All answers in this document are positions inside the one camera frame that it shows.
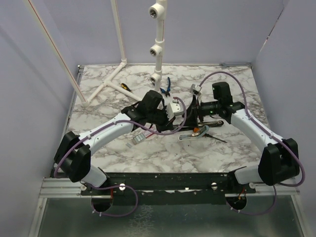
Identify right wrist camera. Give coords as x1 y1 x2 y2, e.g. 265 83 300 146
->
190 84 201 96

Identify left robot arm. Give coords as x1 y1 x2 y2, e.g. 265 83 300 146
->
54 90 176 195

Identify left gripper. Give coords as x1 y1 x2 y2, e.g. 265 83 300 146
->
147 105 175 133

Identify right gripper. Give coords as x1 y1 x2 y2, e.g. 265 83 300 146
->
181 95 221 128

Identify black stapler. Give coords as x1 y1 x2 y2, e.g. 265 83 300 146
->
179 120 224 131

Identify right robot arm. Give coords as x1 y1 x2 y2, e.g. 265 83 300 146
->
186 82 300 193

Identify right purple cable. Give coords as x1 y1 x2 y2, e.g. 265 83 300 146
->
197 71 308 215

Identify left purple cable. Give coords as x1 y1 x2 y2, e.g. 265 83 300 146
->
53 96 187 218

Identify white pvc pipe frame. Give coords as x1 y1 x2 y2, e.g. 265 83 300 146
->
24 0 168 107

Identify aluminium frame rail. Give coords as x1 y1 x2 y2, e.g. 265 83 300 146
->
28 65 85 237

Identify orange handled screwdriver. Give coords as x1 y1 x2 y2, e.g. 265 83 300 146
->
193 128 227 143

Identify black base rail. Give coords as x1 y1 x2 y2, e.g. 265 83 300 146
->
76 172 255 206

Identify yellow black screwdriver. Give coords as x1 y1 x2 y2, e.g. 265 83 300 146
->
120 83 132 92

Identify blue handled pliers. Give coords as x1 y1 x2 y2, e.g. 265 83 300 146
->
159 77 173 98

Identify purple cable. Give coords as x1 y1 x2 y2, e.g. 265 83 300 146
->
197 71 308 215
53 96 187 218

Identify red white staple box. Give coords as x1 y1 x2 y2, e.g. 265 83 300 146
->
132 130 155 145

